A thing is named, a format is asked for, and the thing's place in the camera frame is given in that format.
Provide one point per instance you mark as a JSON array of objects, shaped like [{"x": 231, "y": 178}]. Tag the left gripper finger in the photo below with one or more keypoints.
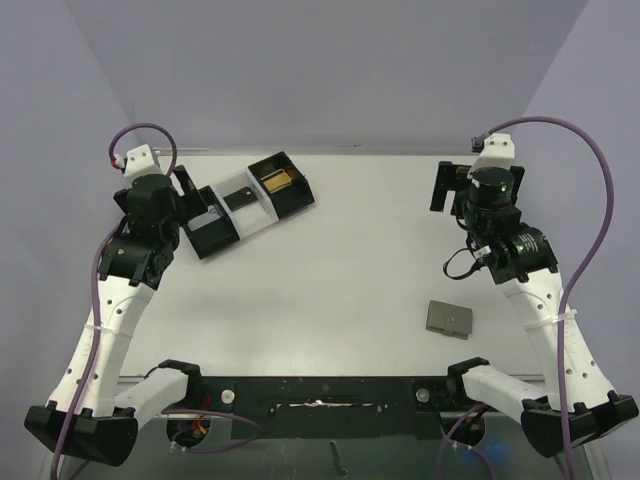
[
  {"x": 184, "y": 180},
  {"x": 197, "y": 206}
]

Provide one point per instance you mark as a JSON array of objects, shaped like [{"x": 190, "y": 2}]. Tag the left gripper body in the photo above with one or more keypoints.
[{"x": 172, "y": 233}]

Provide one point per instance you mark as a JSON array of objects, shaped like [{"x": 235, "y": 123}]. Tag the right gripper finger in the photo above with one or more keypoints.
[
  {"x": 450, "y": 177},
  {"x": 518, "y": 172}
]

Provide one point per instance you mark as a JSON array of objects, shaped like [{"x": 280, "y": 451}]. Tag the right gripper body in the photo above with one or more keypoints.
[{"x": 445, "y": 181}]

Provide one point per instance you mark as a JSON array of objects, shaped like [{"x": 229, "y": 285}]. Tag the black white sorting tray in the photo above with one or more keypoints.
[{"x": 269, "y": 209}]

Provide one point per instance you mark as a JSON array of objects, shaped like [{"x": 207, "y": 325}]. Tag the grey card holder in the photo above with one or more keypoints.
[{"x": 449, "y": 320}]

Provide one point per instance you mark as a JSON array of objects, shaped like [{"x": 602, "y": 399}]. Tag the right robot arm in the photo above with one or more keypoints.
[{"x": 577, "y": 403}]

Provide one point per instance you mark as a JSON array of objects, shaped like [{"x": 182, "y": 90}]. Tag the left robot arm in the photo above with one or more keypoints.
[{"x": 85, "y": 417}]

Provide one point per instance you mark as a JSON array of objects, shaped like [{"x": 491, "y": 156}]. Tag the black card in tray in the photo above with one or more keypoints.
[{"x": 240, "y": 198}]

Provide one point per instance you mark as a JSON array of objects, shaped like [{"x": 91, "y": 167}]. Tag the gold card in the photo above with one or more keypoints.
[{"x": 276, "y": 181}]

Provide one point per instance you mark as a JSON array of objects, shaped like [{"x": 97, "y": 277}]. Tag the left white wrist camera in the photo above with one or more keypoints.
[{"x": 138, "y": 162}]

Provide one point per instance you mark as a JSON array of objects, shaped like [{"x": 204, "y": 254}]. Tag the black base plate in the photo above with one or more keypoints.
[{"x": 319, "y": 408}]

